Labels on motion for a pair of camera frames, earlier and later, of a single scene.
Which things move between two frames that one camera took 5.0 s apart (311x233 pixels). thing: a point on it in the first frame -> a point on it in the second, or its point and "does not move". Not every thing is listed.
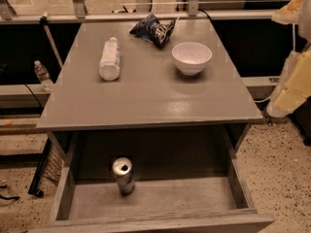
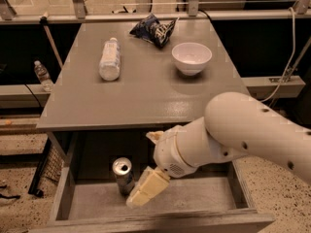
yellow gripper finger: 291,13 -> 155,135
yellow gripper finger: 295,83 -> 152,183
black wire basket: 51,166 does not move
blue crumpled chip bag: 153,31 does not move
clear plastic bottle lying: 110,60 does not move
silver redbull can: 122,167 does not move
